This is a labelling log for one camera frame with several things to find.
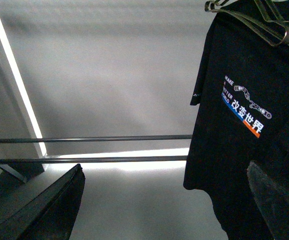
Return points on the lower grey rack rail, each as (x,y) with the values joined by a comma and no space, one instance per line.
(83,160)

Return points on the upper grey rack rail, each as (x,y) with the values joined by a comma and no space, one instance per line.
(95,139)

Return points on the black printed t-shirt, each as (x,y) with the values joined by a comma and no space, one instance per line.
(242,91)

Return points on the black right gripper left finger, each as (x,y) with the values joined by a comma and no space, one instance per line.
(43,210)

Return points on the bright led light strip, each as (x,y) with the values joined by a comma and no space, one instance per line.
(11,72)

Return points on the grey rack side frame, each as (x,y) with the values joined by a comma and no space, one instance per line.
(24,172)

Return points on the grey rack rail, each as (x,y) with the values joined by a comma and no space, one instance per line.
(83,160)
(95,139)

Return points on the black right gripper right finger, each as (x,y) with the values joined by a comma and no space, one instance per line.
(272,199)

